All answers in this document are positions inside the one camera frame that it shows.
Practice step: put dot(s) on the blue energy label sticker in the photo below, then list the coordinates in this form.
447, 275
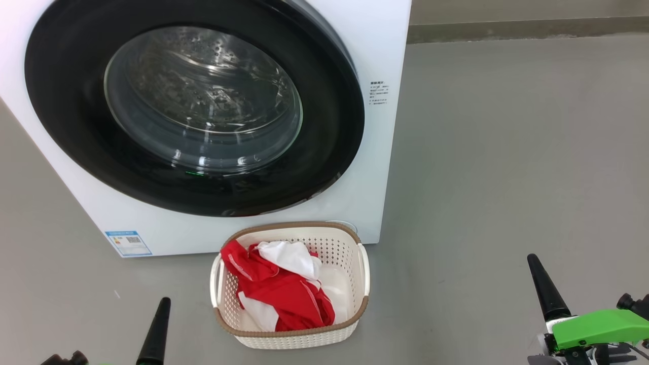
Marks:
128, 243

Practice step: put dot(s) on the cream perforated laundry basket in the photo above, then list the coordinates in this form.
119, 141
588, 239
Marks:
284, 339

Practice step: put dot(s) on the red and white garment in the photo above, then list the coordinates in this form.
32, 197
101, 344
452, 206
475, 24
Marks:
284, 294

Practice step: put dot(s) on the white front-load washing machine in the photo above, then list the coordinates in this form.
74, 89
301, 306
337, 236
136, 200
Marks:
385, 50

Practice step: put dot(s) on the black round glass washer door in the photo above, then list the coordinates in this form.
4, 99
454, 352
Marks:
329, 126

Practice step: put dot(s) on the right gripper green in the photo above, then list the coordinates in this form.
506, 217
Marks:
598, 329

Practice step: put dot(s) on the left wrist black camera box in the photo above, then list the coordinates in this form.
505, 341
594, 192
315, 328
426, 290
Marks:
71, 359

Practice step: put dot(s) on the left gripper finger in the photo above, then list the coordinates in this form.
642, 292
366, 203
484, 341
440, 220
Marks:
156, 344

